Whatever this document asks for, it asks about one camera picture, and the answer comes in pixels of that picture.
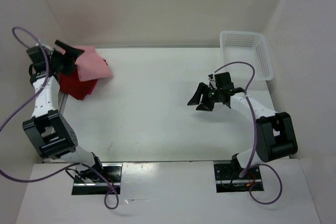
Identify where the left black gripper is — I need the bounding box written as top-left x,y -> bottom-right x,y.
50,40 -> 86,77

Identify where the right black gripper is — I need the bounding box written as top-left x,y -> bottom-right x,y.
187,82 -> 222,111

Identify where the dark red t shirt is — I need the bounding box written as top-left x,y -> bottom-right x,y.
59,58 -> 112,100

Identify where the light pink t shirt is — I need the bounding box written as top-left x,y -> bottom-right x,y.
50,46 -> 112,82

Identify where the magenta t shirt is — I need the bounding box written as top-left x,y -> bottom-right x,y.
86,79 -> 98,96

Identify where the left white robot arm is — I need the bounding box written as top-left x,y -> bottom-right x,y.
23,40 -> 105,183

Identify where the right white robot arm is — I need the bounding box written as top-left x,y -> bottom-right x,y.
187,72 -> 298,178

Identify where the white plastic basket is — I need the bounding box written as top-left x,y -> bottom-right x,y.
219,31 -> 274,81

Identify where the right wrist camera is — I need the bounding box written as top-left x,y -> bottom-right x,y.
208,73 -> 217,89

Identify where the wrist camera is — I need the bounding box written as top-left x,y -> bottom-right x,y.
208,73 -> 217,89
41,43 -> 55,55

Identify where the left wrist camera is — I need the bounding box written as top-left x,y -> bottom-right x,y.
41,43 -> 55,55

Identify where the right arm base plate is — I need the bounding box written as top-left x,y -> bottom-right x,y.
213,161 -> 264,193

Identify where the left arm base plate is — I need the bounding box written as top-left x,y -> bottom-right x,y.
67,163 -> 123,196

